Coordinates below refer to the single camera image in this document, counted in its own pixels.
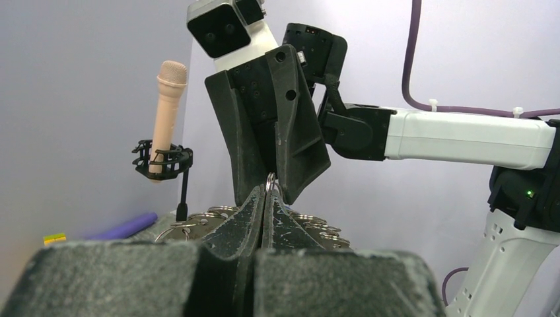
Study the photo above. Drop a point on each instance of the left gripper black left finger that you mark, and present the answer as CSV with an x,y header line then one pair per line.
x,y
134,278

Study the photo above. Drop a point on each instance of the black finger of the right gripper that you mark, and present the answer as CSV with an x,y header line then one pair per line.
x,y
248,169
301,153

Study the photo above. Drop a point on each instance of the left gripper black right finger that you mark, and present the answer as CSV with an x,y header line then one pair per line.
x,y
296,277

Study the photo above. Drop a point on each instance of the yellow toy block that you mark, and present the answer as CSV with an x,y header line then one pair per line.
x,y
54,238

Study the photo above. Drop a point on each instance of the metal disc with keyrings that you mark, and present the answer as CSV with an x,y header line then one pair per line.
x,y
253,223

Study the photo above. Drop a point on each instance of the beige microphone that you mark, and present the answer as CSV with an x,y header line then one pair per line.
x,y
172,81

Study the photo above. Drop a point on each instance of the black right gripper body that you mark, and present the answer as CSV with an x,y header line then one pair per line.
x,y
321,55

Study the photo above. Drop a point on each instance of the purple cylinder toy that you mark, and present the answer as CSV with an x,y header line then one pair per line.
x,y
127,229

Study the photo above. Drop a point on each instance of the black right microphone stand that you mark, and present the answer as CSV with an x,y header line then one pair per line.
x,y
176,161

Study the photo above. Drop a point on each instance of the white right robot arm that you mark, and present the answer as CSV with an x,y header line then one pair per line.
x,y
434,208

